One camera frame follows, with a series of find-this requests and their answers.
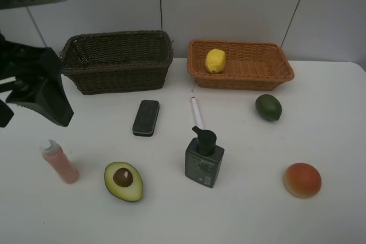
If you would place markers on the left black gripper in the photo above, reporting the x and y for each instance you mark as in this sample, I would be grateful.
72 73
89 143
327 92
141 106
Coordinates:
37 85

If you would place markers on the pink bottle white cap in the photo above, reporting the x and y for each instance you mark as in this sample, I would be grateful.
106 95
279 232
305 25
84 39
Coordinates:
53 154

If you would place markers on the black whiteboard eraser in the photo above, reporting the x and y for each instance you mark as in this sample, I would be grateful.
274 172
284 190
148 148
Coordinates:
146 118

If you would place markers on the halved avocado with pit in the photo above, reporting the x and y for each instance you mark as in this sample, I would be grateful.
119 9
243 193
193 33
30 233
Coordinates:
123 181

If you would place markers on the white marker pen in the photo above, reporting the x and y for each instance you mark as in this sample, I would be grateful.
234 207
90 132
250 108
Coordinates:
196 113

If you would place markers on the yellow lemon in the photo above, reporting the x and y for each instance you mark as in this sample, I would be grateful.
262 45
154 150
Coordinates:
215 61

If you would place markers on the dark green pump bottle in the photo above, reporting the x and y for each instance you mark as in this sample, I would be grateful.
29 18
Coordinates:
203 158

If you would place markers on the green lime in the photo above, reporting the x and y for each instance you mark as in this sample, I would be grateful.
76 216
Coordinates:
268 107

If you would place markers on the dark brown wicker basket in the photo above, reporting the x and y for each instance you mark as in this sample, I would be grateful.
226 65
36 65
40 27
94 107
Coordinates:
119 62

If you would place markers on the orange wicker basket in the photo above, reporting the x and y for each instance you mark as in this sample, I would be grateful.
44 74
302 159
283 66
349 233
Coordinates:
249 65

